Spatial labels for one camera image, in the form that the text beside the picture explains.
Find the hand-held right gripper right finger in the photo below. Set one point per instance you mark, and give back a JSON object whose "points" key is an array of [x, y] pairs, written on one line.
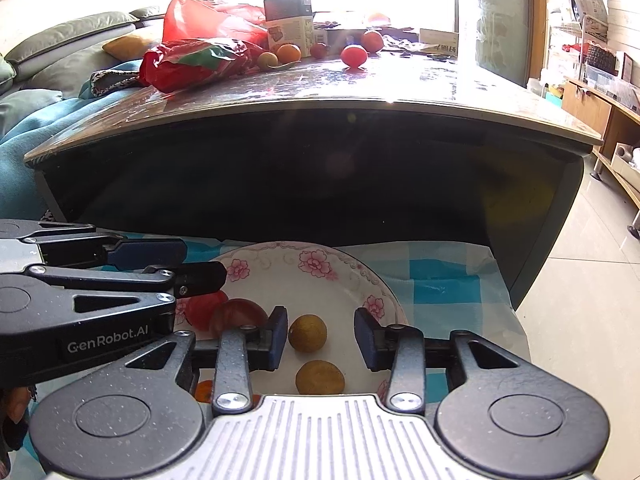
{"points": [[366, 337]]}

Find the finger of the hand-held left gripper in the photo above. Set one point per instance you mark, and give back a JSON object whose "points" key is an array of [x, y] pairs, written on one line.
{"points": [[200, 280], [145, 254]]}

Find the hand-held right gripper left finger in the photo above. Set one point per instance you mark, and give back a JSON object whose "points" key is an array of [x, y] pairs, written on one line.
{"points": [[274, 340]]}

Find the yellow-green plum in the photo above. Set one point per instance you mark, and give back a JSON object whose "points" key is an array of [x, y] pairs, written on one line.
{"points": [[307, 333], [320, 378]]}

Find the large dark red tomato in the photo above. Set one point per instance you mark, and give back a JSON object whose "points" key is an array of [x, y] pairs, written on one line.
{"points": [[240, 312]]}

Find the white floral plate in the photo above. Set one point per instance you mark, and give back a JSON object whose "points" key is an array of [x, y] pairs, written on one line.
{"points": [[300, 290]]}

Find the person's left hand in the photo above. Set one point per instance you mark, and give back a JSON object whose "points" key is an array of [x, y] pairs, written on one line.
{"points": [[15, 410]]}

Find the blue white checked tablecloth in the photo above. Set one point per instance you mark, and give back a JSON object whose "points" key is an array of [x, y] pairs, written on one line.
{"points": [[445, 280]]}

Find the teal sofa blanket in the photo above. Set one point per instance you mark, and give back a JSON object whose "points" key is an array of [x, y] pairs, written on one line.
{"points": [[30, 160]]}

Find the dark coffee table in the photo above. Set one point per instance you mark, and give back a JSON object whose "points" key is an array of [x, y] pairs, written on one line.
{"points": [[310, 175]]}

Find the dark patterned cushion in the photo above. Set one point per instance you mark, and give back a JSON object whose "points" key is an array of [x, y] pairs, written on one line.
{"points": [[112, 81]]}

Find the red green plastic bag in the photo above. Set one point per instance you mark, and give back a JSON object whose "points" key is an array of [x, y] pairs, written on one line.
{"points": [[195, 62]]}

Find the yellow cushion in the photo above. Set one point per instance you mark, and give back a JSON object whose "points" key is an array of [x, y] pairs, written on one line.
{"points": [[132, 46]]}

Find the grey sofa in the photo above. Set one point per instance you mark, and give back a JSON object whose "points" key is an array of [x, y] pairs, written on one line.
{"points": [[60, 45]]}

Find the small yellow fruit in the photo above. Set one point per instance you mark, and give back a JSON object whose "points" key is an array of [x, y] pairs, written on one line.
{"points": [[267, 59]]}

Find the small red plum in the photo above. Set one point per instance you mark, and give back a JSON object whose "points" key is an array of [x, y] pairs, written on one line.
{"points": [[318, 50]]}

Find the white carton box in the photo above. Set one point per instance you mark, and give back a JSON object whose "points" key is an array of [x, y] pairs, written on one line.
{"points": [[290, 35]]}

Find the flat paper box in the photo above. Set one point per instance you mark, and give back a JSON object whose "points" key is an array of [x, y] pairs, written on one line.
{"points": [[439, 41]]}

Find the wooden media cabinet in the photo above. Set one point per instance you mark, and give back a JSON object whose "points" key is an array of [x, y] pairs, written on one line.
{"points": [[607, 130]]}

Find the wall calendar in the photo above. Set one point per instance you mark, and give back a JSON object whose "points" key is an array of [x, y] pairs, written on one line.
{"points": [[587, 7]]}

